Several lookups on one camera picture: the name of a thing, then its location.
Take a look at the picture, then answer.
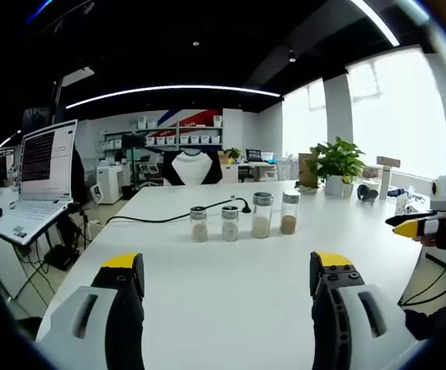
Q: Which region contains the black laptop stand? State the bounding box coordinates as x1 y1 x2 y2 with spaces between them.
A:
9 203 93 301

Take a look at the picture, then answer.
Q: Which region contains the green potted plant white pot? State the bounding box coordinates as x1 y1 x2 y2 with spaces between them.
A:
309 136 367 198

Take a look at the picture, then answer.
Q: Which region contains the straight ceiling light strip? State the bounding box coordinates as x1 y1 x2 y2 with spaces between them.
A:
350 0 402 48

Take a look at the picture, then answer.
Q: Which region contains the tall seasoning bottle pale powder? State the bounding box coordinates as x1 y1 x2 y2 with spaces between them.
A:
251 191 274 239

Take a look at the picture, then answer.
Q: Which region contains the long curved ceiling light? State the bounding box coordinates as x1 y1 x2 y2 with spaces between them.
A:
64 85 282 110

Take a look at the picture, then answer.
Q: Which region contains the black cable with plug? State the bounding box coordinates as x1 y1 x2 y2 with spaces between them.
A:
105 197 252 226

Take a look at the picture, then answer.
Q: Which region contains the brown cardboard box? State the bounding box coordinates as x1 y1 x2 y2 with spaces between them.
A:
298 153 321 189

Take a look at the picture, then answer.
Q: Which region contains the small seasoning bottle white powder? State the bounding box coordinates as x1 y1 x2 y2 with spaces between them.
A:
221 205 240 243

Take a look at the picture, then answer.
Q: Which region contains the chair with black white shirt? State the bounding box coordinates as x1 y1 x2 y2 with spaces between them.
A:
162 149 224 187

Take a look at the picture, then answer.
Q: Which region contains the black rounded device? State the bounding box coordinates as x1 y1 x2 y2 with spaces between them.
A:
356 183 380 205

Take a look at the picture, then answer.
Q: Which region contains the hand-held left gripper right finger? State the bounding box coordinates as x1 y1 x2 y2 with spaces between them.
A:
309 250 421 370

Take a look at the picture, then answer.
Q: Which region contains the tall white box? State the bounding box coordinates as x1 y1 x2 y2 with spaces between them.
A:
376 156 402 200

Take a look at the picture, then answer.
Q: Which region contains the white laptop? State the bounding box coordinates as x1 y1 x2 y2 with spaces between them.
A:
0 119 79 247

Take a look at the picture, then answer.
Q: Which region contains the shelf with white bins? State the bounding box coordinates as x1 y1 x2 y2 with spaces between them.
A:
100 114 225 183

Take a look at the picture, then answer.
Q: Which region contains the small seasoning bottle beige powder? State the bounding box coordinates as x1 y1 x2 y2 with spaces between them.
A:
190 206 210 243

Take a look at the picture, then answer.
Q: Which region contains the tall seasoning bottle brown powder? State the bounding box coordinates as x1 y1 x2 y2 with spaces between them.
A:
279 190 301 235

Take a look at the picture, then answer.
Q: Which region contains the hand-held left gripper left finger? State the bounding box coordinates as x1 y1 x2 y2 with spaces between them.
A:
35 252 146 370

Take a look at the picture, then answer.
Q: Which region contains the white background desk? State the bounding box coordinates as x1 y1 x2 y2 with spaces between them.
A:
237 160 282 183

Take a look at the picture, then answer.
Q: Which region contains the white cabinet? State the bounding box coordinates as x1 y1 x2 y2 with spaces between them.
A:
96 164 124 205

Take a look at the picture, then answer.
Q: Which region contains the black box on floor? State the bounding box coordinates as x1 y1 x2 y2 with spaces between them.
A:
43 244 79 271

